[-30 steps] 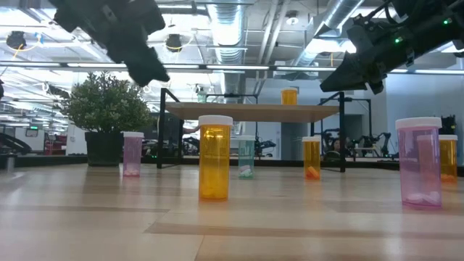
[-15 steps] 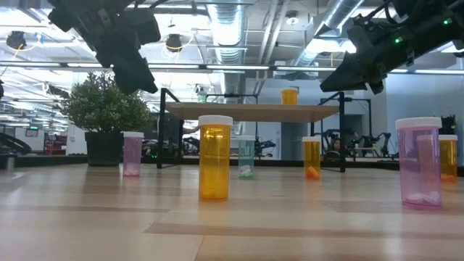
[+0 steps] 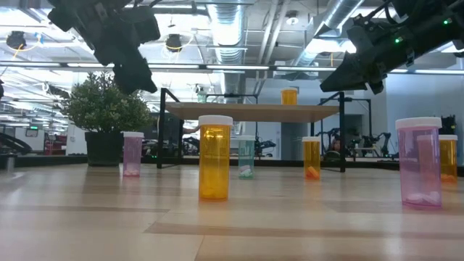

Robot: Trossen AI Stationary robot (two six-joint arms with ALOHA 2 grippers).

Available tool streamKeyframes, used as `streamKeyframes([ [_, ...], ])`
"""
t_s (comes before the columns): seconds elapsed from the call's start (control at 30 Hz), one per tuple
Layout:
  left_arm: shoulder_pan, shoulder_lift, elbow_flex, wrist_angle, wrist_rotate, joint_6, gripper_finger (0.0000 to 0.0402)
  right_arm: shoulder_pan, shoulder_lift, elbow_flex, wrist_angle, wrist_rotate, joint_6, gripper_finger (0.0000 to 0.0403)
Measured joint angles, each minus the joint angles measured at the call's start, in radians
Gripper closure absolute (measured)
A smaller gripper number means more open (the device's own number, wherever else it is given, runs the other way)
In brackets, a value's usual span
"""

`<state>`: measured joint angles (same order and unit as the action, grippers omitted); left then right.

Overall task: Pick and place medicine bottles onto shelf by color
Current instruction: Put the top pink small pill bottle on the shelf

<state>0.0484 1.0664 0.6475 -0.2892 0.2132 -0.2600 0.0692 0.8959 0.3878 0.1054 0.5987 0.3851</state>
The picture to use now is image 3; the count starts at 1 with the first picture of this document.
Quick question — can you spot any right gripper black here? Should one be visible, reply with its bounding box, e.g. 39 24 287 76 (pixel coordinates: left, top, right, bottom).
320 14 418 96

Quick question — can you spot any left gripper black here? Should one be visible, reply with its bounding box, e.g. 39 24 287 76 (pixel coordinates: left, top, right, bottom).
46 0 158 94

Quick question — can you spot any large orange pill bottle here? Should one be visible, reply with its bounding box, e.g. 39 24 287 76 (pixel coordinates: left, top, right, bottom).
437 134 459 184
281 86 299 106

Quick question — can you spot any small orange pill bottle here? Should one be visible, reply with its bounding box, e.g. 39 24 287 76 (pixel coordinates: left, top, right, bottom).
198 115 234 202
302 136 322 181

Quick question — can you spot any wooden shelf with black legs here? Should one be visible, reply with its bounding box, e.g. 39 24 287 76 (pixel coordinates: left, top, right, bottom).
156 86 373 173

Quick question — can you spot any artificial plant in black pot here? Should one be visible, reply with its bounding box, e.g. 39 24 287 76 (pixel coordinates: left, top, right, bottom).
62 70 153 167

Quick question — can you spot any bar with light strips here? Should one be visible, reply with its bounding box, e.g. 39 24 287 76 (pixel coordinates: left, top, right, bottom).
0 60 464 75

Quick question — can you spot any black equipment cabinet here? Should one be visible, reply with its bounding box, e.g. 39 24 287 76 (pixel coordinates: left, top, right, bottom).
440 115 458 137

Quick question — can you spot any black round mounted device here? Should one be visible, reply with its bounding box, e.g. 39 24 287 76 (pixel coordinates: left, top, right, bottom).
6 30 27 50

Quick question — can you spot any black round camera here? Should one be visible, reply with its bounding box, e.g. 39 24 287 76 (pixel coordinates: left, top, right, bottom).
165 33 184 54

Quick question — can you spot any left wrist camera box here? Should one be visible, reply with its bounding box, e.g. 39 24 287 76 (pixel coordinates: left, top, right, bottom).
121 5 162 45

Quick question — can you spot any slanted silver ventilation duct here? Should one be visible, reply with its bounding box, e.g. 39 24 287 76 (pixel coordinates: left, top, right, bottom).
286 0 367 73

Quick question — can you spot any round silver ventilation duct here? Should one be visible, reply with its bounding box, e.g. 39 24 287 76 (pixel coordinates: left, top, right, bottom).
206 0 251 95

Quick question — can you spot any black aluminium rig frame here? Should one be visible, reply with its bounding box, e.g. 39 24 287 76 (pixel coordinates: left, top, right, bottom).
0 154 464 178

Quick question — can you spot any small silver metal post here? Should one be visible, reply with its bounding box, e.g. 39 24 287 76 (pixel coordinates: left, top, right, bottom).
4 152 17 171

